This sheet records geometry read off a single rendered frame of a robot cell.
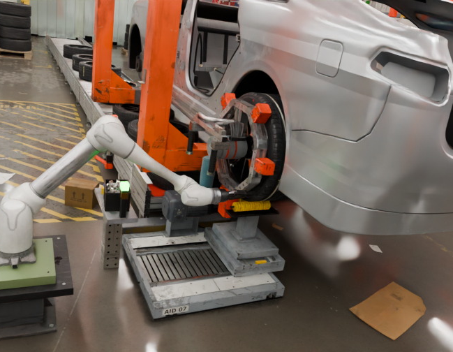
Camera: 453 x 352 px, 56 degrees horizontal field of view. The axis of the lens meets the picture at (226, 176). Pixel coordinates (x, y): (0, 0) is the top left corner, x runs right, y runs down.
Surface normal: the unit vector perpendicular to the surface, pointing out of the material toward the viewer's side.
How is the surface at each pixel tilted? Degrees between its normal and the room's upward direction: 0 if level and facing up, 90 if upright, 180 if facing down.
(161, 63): 90
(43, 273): 1
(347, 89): 90
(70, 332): 0
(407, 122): 89
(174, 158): 90
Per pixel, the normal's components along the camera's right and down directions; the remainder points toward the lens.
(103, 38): 0.42, 0.39
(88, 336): 0.15, -0.92
